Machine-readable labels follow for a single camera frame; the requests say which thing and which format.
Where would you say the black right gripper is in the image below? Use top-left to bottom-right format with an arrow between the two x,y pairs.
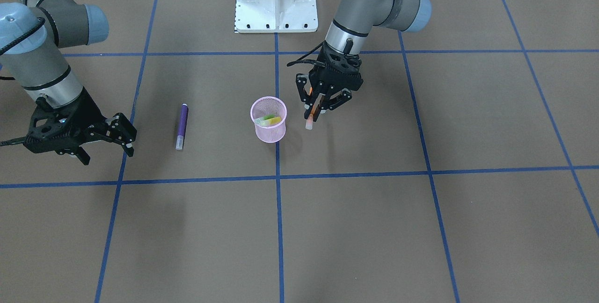
23,88 -> 138,166

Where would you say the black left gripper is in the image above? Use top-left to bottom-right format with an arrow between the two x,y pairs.
295,42 -> 364,113

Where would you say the orange marker pen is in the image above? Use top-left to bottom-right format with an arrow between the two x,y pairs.
305,87 -> 321,130

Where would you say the yellow marker pen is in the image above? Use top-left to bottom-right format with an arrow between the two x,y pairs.
259,116 -> 282,128

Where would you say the purple marker pen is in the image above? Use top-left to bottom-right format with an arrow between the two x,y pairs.
175,103 -> 189,151

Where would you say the green marker pen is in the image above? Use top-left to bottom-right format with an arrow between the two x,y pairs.
253,114 -> 277,124

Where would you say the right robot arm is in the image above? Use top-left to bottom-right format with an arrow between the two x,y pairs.
0,0 -> 137,165

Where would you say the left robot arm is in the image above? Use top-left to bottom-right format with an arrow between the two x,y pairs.
288,0 -> 432,121

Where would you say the brown paper table mat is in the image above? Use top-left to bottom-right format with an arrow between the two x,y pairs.
0,0 -> 599,303

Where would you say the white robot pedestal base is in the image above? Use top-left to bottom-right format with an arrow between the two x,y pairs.
234,0 -> 319,33

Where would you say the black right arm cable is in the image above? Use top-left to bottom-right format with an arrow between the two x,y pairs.
0,17 -> 46,147

